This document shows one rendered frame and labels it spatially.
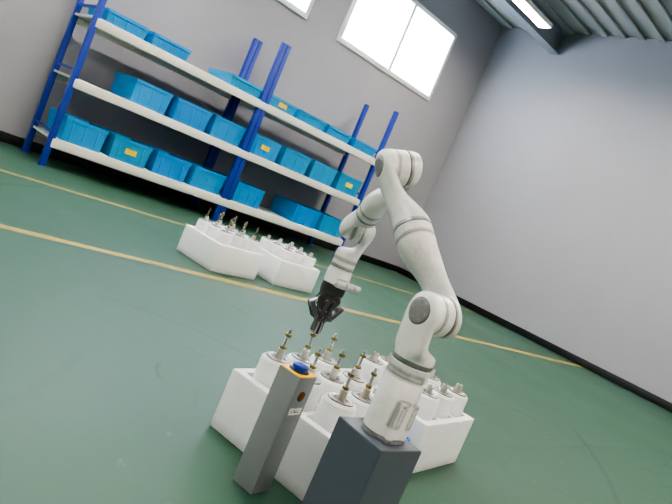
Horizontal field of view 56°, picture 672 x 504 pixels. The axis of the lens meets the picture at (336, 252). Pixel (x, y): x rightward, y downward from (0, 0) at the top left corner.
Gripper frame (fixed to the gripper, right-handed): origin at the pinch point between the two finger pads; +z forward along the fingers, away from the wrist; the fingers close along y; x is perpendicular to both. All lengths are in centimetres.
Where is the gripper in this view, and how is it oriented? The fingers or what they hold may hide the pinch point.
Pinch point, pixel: (316, 326)
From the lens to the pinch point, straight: 187.6
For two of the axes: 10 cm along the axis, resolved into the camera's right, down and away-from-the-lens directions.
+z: -3.9, 9.2, 0.9
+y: -7.5, -2.6, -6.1
